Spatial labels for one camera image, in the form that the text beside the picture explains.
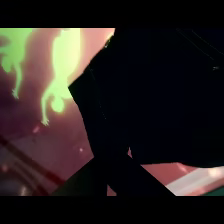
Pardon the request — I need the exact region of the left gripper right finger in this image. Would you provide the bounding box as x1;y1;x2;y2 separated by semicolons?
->
105;153;176;197

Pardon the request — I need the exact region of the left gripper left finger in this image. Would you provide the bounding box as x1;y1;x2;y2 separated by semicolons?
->
51;156;109;197

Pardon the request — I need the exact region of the black garment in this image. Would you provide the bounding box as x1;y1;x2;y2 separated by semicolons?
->
68;27;224;168

